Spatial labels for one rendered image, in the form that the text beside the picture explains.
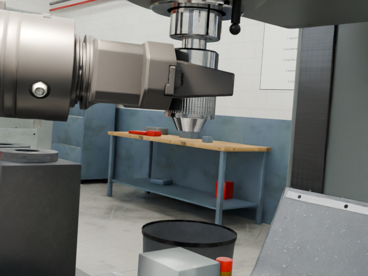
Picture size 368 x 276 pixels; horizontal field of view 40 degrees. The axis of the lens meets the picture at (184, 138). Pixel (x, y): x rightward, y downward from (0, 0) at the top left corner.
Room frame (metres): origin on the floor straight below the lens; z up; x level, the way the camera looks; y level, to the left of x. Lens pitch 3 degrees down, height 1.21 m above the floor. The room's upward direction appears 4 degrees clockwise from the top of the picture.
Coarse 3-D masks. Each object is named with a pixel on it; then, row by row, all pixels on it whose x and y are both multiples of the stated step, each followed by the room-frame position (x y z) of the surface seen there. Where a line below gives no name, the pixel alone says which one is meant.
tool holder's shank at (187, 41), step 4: (184, 36) 0.45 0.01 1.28; (188, 36) 0.45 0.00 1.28; (192, 36) 0.45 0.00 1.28; (180, 40) 0.47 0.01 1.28; (184, 40) 0.46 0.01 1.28; (188, 40) 0.45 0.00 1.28; (192, 40) 0.45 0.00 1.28; (196, 40) 0.45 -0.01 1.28; (200, 40) 0.45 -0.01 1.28; (204, 40) 0.46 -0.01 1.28; (208, 40) 0.46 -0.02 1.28; (184, 44) 0.46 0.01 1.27; (188, 44) 0.45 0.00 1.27; (192, 44) 0.45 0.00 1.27; (196, 44) 0.45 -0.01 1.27; (200, 44) 0.45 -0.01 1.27; (204, 44) 0.46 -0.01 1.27; (200, 48) 0.45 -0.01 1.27; (204, 48) 0.46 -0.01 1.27
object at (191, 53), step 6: (180, 48) 0.45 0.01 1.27; (186, 48) 0.44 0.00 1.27; (192, 48) 0.44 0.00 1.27; (198, 48) 0.44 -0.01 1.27; (180, 54) 0.44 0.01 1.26; (186, 54) 0.44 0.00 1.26; (192, 54) 0.44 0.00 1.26; (198, 54) 0.44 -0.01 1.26; (204, 54) 0.44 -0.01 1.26; (210, 54) 0.45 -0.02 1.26; (216, 54) 0.45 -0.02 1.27; (210, 60) 0.45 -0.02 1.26; (216, 60) 0.45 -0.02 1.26
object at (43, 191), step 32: (0, 160) 0.70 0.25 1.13; (32, 160) 0.70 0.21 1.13; (64, 160) 0.75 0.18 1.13; (0, 192) 0.65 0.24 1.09; (32, 192) 0.68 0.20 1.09; (64, 192) 0.71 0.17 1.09; (0, 224) 0.65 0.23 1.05; (32, 224) 0.68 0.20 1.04; (64, 224) 0.71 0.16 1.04; (0, 256) 0.65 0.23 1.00; (32, 256) 0.68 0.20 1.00; (64, 256) 0.72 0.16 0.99
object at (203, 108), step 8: (200, 64) 0.44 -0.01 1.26; (208, 64) 0.45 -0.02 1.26; (216, 64) 0.45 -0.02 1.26; (176, 104) 0.44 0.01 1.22; (184, 104) 0.44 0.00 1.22; (192, 104) 0.44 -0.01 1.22; (200, 104) 0.44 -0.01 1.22; (208, 104) 0.45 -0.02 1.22; (168, 112) 0.45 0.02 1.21; (176, 112) 0.44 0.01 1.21; (184, 112) 0.44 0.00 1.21; (192, 112) 0.44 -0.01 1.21; (200, 112) 0.44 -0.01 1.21; (208, 112) 0.45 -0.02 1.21
